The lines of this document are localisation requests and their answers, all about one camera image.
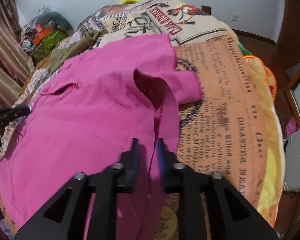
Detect pink pants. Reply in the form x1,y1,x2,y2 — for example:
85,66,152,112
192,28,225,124
0,34,202,239

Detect striped brown curtain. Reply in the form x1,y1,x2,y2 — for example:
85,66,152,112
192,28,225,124
0,0,34,108

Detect newspaper print bedspread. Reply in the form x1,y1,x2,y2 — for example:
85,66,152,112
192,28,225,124
0,0,273,240

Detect green patterned box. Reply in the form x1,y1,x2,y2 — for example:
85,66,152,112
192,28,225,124
31,29,67,64

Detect olive green pants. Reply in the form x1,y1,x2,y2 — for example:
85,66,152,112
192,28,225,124
48,28,108,75

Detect orange box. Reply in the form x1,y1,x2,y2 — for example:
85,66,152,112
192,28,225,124
32,28,52,46

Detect grey plush toy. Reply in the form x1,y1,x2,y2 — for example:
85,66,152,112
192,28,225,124
36,11,72,30

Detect grey plastic stool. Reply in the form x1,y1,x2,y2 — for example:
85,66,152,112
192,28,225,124
284,129,300,192

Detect pink croc shoe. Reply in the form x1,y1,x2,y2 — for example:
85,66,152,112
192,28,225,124
284,116,298,137

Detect orange yellow fleece blanket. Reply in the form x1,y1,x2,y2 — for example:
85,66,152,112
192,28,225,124
238,43,285,226

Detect yellow round object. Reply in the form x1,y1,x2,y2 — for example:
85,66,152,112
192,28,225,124
120,0,142,4

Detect brown wooden door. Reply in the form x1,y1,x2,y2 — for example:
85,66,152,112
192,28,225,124
270,0,300,92

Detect white wall socket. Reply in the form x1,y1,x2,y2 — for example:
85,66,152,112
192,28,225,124
231,14,238,22

